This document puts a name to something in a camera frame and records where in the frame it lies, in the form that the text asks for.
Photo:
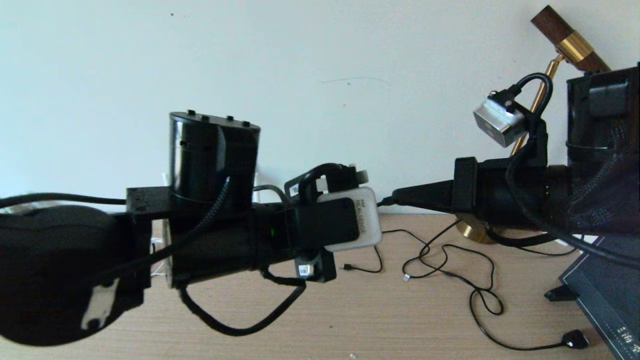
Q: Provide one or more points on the brass desk lamp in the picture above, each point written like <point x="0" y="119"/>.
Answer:
<point x="575" y="45"/>

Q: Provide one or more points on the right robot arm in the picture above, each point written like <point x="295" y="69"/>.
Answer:
<point x="600" y="150"/>

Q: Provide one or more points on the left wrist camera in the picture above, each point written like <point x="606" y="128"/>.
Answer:
<point x="362" y="220"/>

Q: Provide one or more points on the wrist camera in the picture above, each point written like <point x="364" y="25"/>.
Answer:
<point x="500" y="122"/>
<point x="362" y="220"/>

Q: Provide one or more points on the black plastic clip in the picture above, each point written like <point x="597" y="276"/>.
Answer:
<point x="560" y="293"/>

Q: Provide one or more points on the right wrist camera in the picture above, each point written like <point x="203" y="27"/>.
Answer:
<point x="500" y="122"/>

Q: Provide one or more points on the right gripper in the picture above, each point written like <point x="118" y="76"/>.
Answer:
<point x="500" y="195"/>

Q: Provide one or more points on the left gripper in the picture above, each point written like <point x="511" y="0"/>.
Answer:
<point x="272" y="235"/>

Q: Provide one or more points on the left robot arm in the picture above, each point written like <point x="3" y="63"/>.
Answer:
<point x="210" y="160"/>

